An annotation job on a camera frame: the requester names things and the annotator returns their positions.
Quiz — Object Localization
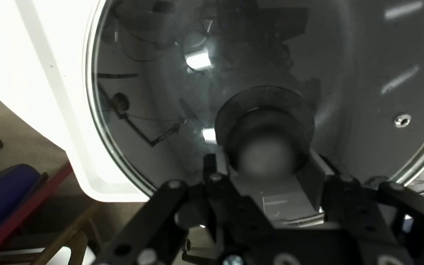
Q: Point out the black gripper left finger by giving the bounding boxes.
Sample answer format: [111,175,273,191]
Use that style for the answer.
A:
[93,151,273,265]

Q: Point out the blue padded object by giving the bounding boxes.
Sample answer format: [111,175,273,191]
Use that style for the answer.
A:
[0,163,43,238]

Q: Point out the glass lid with black knob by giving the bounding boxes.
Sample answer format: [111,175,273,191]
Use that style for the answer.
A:
[86,0,424,197]

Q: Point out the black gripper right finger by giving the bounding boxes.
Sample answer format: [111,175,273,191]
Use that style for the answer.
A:
[314,151,424,265]

